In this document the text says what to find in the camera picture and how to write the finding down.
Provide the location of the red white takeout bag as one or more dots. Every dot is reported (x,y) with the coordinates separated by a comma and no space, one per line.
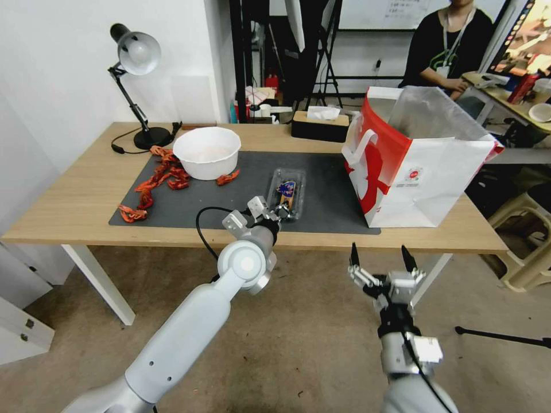
(430,180)

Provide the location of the black wooden-lid tissue box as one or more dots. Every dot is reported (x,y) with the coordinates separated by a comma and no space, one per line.
(318,128)

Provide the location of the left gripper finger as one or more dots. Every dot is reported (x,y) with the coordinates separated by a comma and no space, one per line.
(289,218)
(282,209)

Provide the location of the dark grey table mat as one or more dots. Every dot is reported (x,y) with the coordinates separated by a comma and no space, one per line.
(258,172)

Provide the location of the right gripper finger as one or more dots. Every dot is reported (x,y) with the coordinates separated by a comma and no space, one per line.
(360,272)
(410,263)

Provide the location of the whiteboard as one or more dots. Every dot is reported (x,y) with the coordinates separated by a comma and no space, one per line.
(379,13)

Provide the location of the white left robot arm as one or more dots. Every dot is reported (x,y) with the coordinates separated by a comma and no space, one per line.
(193,318)

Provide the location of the wooden table white legs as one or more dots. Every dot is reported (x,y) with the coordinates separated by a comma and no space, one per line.
(86,193)

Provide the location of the white tissue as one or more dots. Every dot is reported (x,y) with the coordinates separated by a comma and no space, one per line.
(323,113)

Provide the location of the red crayfish shell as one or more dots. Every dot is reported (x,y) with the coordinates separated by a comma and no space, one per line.
(227,177)
(132,214)
(146,199)
(159,152)
(179,183)
(165,168)
(147,185)

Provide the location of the white softbox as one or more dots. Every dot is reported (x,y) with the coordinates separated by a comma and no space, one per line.
(297,21)

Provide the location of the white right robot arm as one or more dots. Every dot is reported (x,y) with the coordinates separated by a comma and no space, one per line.
(400,374)

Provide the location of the white cabinet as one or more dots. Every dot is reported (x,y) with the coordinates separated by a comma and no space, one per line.
(26,318)

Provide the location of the pale side desk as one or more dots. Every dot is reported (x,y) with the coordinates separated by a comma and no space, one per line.
(495,92)

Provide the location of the black folding stand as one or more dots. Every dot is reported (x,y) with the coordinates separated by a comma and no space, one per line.
(329,56)

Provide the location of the red bottle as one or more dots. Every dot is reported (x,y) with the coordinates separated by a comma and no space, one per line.
(522,88)

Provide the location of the black tripod leg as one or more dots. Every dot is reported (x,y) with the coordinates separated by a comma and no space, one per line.
(503,335)

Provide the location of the white paper bowl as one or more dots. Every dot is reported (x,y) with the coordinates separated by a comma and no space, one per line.
(207,155)

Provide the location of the black metal rack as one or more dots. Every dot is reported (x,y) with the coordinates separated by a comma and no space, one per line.
(247,51)

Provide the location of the small white bowl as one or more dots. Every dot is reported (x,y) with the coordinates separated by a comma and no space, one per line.
(540,113)

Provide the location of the clear plastic takeout container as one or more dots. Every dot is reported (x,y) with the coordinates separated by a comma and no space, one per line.
(287,191)

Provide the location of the large display screen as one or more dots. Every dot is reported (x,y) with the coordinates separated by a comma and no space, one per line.
(527,38)

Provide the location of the black desk lamp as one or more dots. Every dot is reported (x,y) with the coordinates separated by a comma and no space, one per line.
(138,51)

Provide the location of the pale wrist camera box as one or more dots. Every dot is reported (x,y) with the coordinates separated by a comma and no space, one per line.
(258,205)
(405,284)

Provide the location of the person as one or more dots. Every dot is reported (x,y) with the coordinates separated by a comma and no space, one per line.
(447,47)

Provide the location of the beige plastic stool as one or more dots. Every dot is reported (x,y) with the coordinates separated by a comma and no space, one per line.
(527,254)

